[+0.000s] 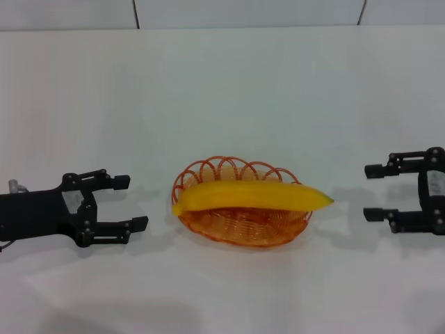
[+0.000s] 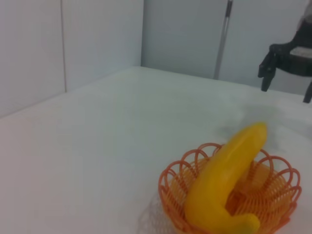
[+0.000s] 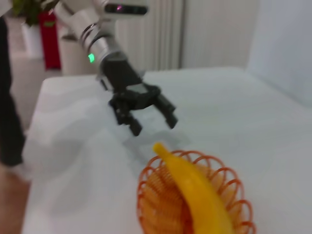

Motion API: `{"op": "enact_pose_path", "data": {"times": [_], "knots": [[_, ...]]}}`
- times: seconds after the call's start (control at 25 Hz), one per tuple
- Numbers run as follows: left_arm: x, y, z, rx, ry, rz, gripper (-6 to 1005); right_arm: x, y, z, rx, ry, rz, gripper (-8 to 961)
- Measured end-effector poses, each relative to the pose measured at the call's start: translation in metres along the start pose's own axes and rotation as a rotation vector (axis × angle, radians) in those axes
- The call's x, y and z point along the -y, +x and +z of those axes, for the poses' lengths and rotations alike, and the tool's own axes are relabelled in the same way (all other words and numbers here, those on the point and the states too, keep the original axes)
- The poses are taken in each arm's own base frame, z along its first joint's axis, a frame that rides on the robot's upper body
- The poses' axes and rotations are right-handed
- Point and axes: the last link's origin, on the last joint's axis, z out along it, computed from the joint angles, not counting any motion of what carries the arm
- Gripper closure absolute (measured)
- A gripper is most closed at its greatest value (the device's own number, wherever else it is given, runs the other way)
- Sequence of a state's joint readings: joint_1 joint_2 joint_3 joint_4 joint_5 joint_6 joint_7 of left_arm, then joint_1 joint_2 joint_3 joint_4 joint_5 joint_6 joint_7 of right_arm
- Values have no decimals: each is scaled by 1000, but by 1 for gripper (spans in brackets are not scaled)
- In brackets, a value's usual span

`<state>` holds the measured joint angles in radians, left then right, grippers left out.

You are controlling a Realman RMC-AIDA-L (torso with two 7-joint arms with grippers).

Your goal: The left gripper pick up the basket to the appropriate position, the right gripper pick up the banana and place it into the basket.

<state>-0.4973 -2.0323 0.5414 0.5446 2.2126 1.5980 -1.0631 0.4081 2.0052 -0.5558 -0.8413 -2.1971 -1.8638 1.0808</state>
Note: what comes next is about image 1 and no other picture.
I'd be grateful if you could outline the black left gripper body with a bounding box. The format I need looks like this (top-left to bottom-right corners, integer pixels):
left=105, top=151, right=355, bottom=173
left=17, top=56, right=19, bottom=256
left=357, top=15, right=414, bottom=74
left=0, top=173, right=99, bottom=248

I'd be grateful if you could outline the yellow banana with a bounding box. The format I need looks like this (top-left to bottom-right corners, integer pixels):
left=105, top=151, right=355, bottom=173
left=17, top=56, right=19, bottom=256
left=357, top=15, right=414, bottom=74
left=172, top=180, right=335, bottom=217

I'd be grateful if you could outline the orange wire basket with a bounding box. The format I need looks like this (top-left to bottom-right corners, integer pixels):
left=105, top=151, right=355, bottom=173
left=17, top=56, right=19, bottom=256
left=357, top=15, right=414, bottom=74
left=170, top=155, right=312, bottom=247

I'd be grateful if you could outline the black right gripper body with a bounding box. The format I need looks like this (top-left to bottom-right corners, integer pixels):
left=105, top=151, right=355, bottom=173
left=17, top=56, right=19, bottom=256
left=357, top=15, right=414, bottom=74
left=416, top=146, right=445, bottom=237

